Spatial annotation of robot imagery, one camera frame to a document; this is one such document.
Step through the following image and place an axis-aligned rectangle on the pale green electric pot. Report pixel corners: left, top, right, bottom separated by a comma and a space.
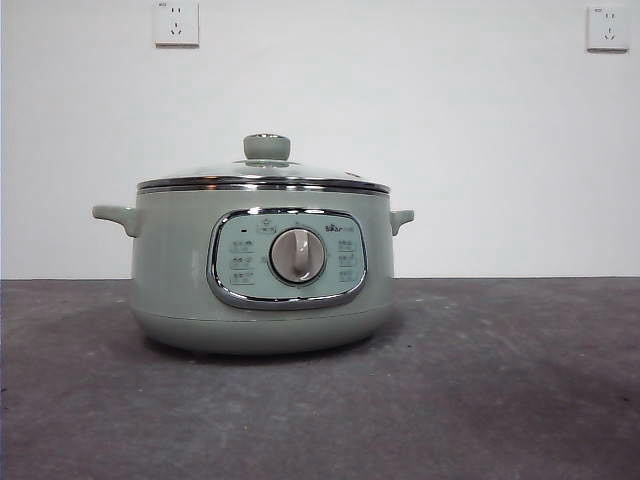
91, 185, 416, 357

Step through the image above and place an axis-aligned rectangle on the glass lid with green knob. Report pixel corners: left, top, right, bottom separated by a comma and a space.
136, 133, 391, 194

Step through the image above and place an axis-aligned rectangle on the white wall socket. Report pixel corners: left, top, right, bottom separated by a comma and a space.
152, 0, 200, 49
586, 5, 631, 53

